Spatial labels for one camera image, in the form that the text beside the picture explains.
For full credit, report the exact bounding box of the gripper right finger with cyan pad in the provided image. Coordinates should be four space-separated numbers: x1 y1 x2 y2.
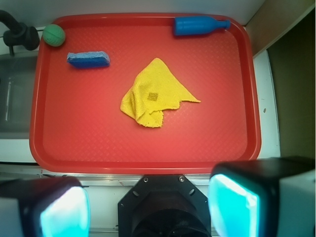
207 157 316 237

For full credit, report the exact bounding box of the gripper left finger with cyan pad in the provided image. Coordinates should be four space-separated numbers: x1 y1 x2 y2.
0 177 90 237

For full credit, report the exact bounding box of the blue sponge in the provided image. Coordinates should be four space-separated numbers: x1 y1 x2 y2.
67 51 110 69

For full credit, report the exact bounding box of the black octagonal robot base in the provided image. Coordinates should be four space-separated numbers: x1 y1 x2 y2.
118 175 211 237

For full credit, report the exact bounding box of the red plastic tray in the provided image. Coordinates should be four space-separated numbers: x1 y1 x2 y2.
30 13 261 174

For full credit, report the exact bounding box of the metal sink basin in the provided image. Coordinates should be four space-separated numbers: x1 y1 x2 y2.
0 53 37 139

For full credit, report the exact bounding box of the yellow cloth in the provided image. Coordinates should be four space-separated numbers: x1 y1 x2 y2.
120 58 200 128

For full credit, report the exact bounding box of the green ball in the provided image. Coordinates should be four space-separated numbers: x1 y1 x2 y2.
42 24 66 47

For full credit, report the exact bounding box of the black faucet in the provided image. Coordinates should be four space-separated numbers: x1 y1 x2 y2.
0 10 40 56

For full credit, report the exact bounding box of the blue plastic bottle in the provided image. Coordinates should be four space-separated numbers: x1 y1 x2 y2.
173 16 231 36

